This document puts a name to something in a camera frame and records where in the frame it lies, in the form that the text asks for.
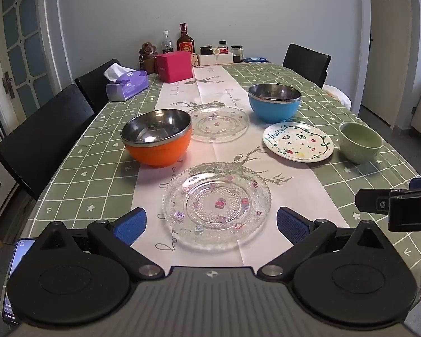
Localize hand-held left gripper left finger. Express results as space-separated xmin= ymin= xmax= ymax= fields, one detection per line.
xmin=37 ymin=208 xmax=165 ymax=279

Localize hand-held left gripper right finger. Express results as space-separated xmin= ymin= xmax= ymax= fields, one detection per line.
xmin=258 ymin=206 xmax=385 ymax=279

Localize large glass plate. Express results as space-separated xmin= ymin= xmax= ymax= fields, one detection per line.
xmin=162 ymin=162 xmax=271 ymax=251

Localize orange steel bowl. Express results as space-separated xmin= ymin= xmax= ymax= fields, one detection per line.
xmin=121 ymin=109 xmax=193 ymax=168

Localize blue steel bowl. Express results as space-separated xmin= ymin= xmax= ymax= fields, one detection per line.
xmin=248 ymin=83 xmax=301 ymax=124

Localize green ceramic bowl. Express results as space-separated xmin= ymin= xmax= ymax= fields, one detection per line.
xmin=338 ymin=122 xmax=384 ymax=165

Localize white fruit-print plate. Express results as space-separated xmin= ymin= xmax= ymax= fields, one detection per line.
xmin=263 ymin=122 xmax=334 ymax=162

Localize white cloth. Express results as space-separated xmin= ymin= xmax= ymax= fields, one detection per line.
xmin=324 ymin=84 xmax=352 ymax=110

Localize smartphone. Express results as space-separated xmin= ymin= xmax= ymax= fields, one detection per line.
xmin=3 ymin=238 xmax=40 ymax=324

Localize black chair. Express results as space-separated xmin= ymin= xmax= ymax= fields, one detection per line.
xmin=75 ymin=59 xmax=122 ymax=113
xmin=282 ymin=44 xmax=332 ymax=89
xmin=0 ymin=84 xmax=95 ymax=201

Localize small glass plate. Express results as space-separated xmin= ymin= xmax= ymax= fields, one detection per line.
xmin=189 ymin=106 xmax=250 ymax=144

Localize beige door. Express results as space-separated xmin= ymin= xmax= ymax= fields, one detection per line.
xmin=360 ymin=0 xmax=421 ymax=129

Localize purple tissue box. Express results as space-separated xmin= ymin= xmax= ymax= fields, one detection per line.
xmin=103 ymin=64 xmax=150 ymax=102

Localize pink deer-print table runner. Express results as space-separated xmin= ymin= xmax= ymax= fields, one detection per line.
xmin=131 ymin=65 xmax=350 ymax=267

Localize pink box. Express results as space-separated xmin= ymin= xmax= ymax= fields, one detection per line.
xmin=156 ymin=51 xmax=193 ymax=83

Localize white box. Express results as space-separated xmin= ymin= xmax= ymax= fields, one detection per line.
xmin=199 ymin=53 xmax=232 ymax=67

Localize clear plastic bottle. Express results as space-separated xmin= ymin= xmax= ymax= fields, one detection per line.
xmin=161 ymin=30 xmax=175 ymax=56

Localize brown liquor bottle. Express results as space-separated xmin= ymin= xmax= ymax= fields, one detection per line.
xmin=176 ymin=23 xmax=195 ymax=55

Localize white glass-pane door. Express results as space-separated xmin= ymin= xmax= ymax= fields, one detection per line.
xmin=0 ymin=0 xmax=62 ymax=120

